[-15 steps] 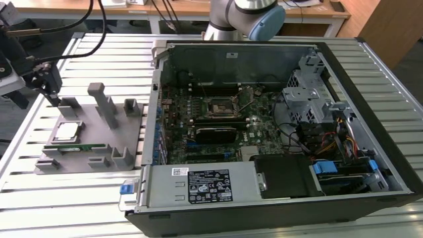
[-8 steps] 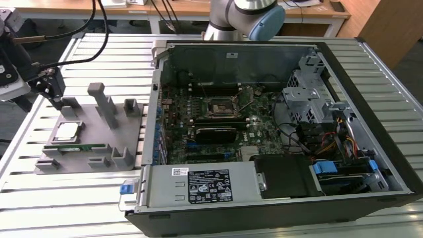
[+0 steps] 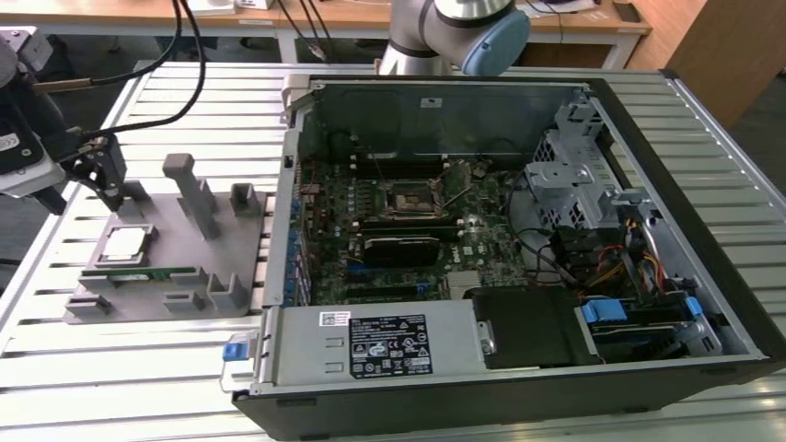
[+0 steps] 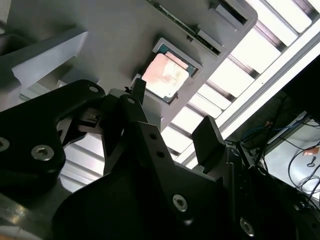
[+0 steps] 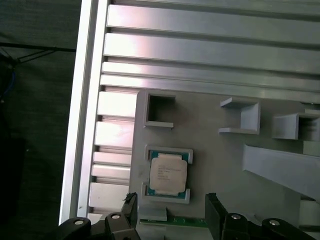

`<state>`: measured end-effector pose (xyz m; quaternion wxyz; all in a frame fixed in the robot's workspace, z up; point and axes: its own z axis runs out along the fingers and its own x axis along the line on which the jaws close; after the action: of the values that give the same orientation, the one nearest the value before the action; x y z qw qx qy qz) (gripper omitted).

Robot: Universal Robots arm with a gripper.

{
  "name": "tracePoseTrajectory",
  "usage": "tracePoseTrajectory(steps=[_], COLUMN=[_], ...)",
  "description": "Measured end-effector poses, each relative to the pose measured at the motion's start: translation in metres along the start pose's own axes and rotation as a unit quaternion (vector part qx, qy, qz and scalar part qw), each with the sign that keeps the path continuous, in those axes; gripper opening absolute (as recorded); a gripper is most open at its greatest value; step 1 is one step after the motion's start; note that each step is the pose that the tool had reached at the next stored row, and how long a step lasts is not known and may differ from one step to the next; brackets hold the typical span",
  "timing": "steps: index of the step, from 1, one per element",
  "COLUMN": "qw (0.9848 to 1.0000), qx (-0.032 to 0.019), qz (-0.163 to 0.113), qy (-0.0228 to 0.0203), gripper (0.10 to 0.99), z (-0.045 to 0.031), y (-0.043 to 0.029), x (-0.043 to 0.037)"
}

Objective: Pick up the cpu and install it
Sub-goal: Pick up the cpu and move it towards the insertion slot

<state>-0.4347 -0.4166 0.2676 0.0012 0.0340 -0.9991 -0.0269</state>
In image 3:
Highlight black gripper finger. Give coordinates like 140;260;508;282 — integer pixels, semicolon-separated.
29;180;69;217
64;134;129;214

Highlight silver CPU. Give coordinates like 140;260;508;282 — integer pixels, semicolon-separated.
100;226;152;267

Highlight grey mounting box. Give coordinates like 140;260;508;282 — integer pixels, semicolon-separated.
0;26;49;71

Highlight green RAM stick white label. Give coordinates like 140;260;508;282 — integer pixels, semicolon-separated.
81;265;204;283

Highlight grey parts rack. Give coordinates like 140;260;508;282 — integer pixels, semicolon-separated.
63;153;271;326

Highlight wooden desk white legs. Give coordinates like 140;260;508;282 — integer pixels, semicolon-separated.
0;0;654;70

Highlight white desktop device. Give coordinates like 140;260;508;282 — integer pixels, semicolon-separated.
187;0;239;17

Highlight black graphics card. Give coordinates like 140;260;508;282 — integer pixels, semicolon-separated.
360;235;442;269

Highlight silver power supply unit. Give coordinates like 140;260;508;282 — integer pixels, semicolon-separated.
255;306;487;386

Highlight long black expansion slot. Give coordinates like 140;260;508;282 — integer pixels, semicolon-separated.
345;284;420;300

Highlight silver finned heat sink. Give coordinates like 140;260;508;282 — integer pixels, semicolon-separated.
446;270;486;301

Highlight green motherboard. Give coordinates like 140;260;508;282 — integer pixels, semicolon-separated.
293;156;535;308

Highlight black PC case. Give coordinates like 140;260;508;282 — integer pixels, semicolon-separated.
231;73;786;442

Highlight silver metal drive cage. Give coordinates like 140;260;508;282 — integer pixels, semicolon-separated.
523;101;624;231

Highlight black plastic fan shroud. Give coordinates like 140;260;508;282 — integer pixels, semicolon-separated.
463;285;602;370

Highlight blue disk carrier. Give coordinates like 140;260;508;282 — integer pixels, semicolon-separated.
579;298;627;326

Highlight silver metal brace bar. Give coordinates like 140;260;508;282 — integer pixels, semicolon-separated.
635;202;699;300

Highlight wooden cabinet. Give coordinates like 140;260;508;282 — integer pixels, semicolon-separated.
626;0;786;130

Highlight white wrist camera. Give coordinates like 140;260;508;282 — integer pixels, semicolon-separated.
0;123;65;200

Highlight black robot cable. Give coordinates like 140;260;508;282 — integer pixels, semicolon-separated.
77;0;209;138

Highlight orange yellow power wires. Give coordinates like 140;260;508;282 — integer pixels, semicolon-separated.
592;215;670;300

